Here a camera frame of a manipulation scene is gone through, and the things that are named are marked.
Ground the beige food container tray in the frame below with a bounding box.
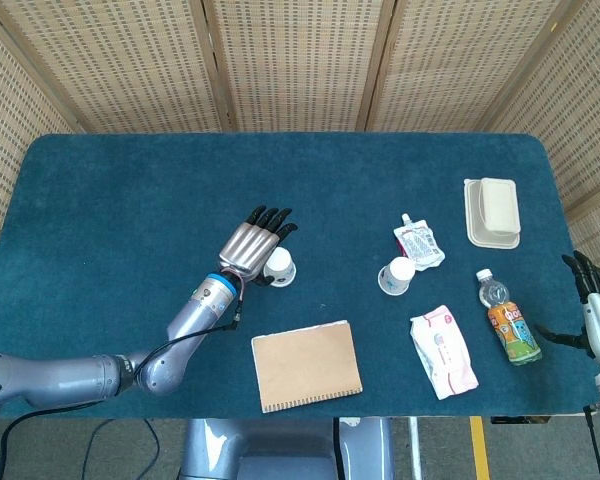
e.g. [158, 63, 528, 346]
[462, 178, 522, 250]

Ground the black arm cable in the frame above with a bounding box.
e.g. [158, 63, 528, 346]
[0, 279, 245, 480]
[583, 405, 600, 480]

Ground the white spouted drink pouch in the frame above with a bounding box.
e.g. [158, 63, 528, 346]
[392, 213, 447, 273]

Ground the white rectangular food box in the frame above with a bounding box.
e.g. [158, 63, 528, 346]
[478, 177, 523, 235]

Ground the orange label drink bottle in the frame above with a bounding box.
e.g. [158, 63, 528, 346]
[475, 268, 542, 367]

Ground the bamboo folding screen panel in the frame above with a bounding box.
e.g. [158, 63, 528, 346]
[0, 0, 231, 134]
[367, 0, 589, 132]
[202, 0, 399, 132]
[0, 9, 84, 241]
[484, 0, 600, 281]

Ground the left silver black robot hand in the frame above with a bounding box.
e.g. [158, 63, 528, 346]
[217, 205, 299, 289]

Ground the blue table cloth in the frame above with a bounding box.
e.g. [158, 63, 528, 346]
[0, 132, 600, 421]

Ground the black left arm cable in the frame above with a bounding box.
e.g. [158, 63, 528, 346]
[0, 279, 245, 480]

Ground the black floor cable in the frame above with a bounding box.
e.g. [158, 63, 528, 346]
[82, 418, 161, 480]

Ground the white pink tissue pack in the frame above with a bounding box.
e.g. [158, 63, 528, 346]
[409, 304, 480, 401]

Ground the grey robot torso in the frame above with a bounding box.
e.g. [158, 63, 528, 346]
[178, 417, 396, 480]

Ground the brown spiral notebook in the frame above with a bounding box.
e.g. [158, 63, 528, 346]
[250, 320, 364, 415]

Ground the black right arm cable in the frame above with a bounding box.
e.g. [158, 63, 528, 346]
[583, 405, 600, 480]

